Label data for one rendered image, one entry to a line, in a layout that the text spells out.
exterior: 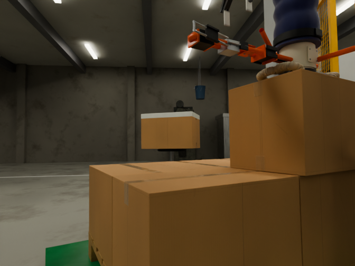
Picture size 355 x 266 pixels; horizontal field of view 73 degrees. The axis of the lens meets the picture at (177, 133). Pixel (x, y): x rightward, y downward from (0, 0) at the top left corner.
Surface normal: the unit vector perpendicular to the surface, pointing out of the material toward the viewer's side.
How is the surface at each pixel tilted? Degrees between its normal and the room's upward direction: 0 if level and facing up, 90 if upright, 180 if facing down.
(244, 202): 90
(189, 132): 90
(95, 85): 90
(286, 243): 90
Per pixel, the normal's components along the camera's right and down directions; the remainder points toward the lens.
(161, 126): -0.29, -0.04
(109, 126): 0.11, -0.05
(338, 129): 0.50, -0.05
